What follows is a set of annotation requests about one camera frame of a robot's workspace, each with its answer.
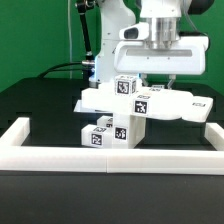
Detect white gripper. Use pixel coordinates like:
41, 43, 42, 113
114, 22, 209, 89

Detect white marker cube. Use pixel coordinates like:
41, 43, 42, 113
149, 85, 165, 91
115, 75, 137, 95

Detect white chair back part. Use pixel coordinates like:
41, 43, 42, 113
82, 87, 213, 123

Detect white chair seat part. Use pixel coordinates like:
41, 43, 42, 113
112, 113, 146, 149

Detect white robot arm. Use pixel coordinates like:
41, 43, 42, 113
89, 0, 215, 87

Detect black cables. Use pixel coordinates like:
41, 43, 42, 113
37, 61, 91, 79

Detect white marker base plate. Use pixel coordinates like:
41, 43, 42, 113
74, 100, 107, 114

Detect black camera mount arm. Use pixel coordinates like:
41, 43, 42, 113
75, 0, 96, 67

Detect white vertical cable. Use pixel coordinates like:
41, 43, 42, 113
67, 0, 74, 80

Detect white U-shaped boundary frame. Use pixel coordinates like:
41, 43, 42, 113
0, 117, 224, 175

